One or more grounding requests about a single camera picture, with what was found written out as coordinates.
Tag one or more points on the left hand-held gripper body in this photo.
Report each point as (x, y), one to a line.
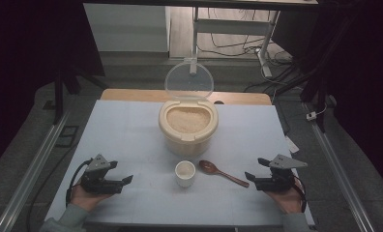
(99, 183)

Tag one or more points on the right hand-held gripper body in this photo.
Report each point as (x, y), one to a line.
(275, 182)

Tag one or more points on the brown wooden spoon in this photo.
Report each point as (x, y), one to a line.
(207, 167)

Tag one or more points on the white cup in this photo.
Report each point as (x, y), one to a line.
(185, 180)

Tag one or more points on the beige rice container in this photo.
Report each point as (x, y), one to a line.
(188, 146)

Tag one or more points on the uncooked rice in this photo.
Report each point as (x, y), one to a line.
(188, 121)

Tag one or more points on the person's left hand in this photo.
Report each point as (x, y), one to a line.
(86, 198)

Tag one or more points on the person's right hand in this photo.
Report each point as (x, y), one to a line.
(288, 201)

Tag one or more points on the white paper tag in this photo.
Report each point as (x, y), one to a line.
(291, 145)

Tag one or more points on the white table mat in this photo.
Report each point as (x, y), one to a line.
(131, 129)

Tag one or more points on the black floor plate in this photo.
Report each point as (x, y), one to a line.
(67, 136)

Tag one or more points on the small white box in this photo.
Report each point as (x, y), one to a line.
(311, 116)

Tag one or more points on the wooden table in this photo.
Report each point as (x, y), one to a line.
(131, 95)

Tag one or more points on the dark table grommet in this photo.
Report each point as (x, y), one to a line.
(218, 102)

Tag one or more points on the black metal stand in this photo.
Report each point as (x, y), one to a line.
(58, 96)
(321, 93)

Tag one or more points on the clear round container lid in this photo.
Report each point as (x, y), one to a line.
(189, 79)

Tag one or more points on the dark curtain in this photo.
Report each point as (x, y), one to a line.
(25, 64)
(367, 80)

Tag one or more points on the white panel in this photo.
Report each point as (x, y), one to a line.
(125, 29)

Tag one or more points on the aluminium rail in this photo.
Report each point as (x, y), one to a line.
(31, 174)
(338, 170)

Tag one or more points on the white desk frame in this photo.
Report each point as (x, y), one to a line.
(231, 26)

